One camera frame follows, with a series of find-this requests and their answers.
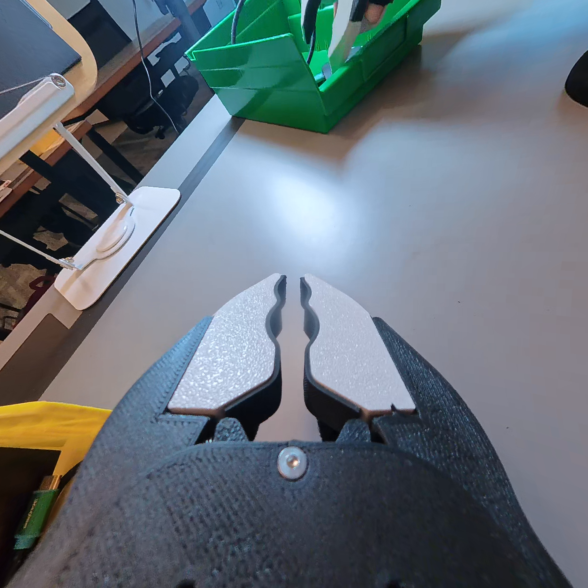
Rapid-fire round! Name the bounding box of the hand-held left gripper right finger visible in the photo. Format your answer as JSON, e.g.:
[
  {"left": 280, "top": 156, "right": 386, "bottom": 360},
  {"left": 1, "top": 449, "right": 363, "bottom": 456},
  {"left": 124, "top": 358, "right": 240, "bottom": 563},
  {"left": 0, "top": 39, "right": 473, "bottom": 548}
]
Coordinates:
[{"left": 299, "top": 273, "right": 417, "bottom": 418}]

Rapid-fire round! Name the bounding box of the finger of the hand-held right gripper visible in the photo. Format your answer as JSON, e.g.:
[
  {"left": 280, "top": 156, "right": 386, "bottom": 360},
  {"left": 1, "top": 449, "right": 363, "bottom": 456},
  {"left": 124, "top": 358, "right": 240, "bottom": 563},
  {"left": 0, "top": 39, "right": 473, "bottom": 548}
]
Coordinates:
[
  {"left": 327, "top": 0, "right": 368, "bottom": 70},
  {"left": 301, "top": 0, "right": 323, "bottom": 47}
]

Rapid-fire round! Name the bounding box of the black office chair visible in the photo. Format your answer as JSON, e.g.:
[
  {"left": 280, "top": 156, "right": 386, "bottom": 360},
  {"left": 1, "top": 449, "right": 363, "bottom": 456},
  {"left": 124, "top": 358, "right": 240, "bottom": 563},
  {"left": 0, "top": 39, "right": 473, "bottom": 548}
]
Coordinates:
[{"left": 124, "top": 76, "right": 199, "bottom": 139}]

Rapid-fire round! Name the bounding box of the black textured wrist rest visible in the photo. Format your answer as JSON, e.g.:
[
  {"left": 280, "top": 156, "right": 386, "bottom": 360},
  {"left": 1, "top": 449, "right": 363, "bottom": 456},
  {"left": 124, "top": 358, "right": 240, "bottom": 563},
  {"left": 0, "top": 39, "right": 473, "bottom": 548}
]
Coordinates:
[{"left": 564, "top": 47, "right": 588, "bottom": 109}]

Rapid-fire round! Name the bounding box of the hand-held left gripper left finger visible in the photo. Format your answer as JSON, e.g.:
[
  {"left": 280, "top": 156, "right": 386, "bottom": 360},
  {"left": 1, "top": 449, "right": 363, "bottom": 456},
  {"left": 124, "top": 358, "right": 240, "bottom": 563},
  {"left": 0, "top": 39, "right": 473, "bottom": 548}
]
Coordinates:
[{"left": 167, "top": 273, "right": 288, "bottom": 415}]

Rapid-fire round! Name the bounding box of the green plastic bin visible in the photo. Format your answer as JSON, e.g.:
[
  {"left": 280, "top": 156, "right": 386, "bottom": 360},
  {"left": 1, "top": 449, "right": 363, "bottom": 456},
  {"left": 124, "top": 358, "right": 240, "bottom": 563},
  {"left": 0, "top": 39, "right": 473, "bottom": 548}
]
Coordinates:
[{"left": 186, "top": 0, "right": 442, "bottom": 134}]

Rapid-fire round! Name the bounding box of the yellow plastic bin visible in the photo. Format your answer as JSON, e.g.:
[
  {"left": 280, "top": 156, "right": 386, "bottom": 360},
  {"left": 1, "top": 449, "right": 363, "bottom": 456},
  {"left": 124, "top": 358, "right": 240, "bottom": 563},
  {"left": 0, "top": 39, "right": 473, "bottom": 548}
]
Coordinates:
[{"left": 0, "top": 401, "right": 114, "bottom": 492}]

